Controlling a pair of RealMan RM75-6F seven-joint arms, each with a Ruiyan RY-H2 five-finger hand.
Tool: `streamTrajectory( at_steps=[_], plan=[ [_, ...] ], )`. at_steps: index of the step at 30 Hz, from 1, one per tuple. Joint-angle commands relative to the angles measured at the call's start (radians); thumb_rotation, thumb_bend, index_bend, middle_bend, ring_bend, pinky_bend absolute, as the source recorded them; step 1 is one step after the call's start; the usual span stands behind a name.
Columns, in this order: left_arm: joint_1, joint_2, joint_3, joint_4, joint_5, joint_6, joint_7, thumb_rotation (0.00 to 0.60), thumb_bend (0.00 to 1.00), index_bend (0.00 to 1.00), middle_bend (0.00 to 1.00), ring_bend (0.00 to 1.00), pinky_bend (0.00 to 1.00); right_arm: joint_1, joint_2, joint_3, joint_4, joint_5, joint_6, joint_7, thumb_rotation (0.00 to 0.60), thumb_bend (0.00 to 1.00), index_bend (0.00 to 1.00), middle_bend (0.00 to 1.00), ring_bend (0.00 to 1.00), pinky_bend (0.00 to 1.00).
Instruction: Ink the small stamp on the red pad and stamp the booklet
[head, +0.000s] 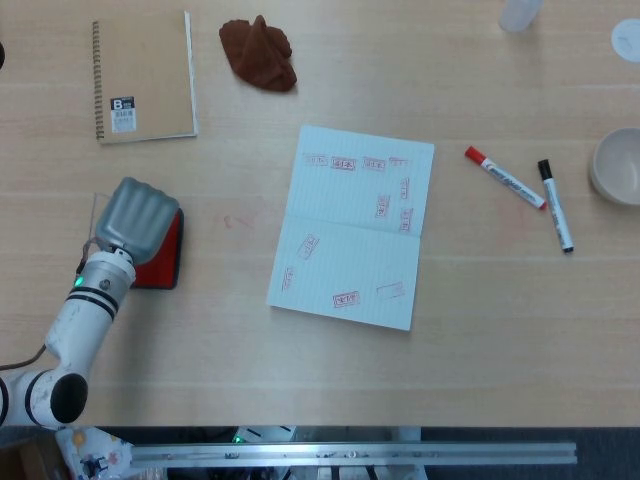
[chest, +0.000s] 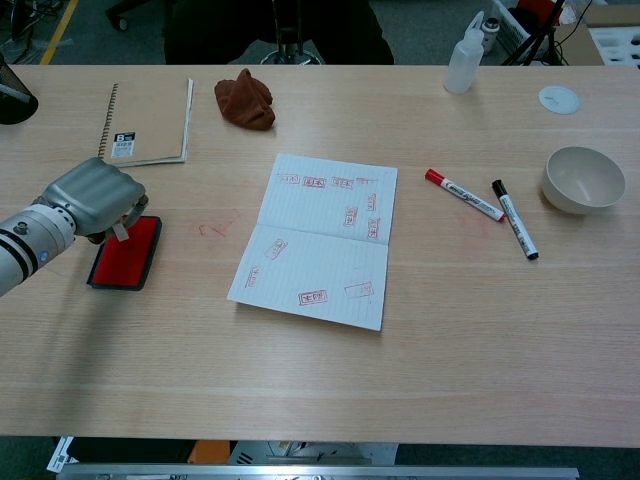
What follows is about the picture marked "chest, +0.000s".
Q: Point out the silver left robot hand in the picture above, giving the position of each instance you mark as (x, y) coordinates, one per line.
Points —
(95, 195)

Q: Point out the brown kraft spiral notebook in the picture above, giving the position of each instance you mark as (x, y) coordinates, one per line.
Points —
(150, 120)

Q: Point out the open white lined notebook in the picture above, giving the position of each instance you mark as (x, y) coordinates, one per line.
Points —
(320, 250)

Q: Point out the red ink pad clear lid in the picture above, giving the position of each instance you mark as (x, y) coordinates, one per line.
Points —
(125, 260)

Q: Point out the black mesh pen holder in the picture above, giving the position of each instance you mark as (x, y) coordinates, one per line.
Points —
(15, 100)

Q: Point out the crumpled brown cloth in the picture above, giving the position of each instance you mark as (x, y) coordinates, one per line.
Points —
(245, 102)

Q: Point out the black chair caster leg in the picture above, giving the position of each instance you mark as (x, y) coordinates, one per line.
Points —
(130, 10)

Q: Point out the chrome office chair base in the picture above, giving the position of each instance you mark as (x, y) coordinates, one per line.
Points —
(290, 50)

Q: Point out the white printed paper sheet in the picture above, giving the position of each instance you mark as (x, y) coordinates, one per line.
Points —
(61, 454)

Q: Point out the white base unit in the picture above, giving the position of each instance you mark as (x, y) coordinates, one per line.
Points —
(310, 452)

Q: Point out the red cap whiteboard marker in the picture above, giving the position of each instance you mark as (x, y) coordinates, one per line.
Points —
(465, 196)

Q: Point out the translucent squeeze bottle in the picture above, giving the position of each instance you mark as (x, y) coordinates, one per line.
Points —
(462, 60)

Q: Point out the black cap whiteboard marker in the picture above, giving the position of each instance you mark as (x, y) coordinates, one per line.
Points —
(515, 220)

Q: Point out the small bottle dark cap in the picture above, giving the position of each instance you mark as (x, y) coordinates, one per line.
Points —
(491, 32)

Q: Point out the white plastic basket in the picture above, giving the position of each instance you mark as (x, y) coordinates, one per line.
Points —
(510, 27)

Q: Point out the black tripod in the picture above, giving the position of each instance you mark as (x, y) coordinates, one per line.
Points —
(537, 35)

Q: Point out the round white desk grommet cap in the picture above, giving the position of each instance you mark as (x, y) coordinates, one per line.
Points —
(559, 100)

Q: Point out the beige bowl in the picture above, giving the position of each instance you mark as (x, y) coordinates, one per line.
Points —
(582, 182)

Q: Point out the white foam tray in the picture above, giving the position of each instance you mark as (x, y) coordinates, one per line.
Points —
(617, 47)

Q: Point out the brown cardboard box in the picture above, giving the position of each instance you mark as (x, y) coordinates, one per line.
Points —
(615, 12)

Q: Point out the aluminium profile rail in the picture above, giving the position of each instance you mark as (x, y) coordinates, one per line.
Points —
(320, 472)

